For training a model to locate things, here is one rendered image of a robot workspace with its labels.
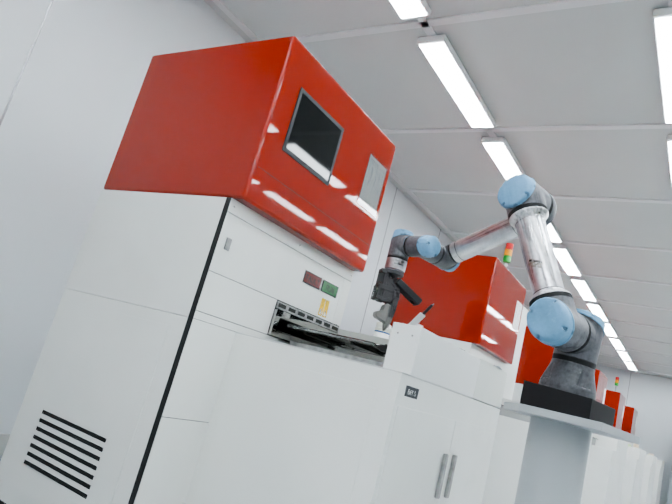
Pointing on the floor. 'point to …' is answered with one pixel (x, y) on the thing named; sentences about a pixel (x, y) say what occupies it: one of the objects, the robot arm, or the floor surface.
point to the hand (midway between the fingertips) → (386, 327)
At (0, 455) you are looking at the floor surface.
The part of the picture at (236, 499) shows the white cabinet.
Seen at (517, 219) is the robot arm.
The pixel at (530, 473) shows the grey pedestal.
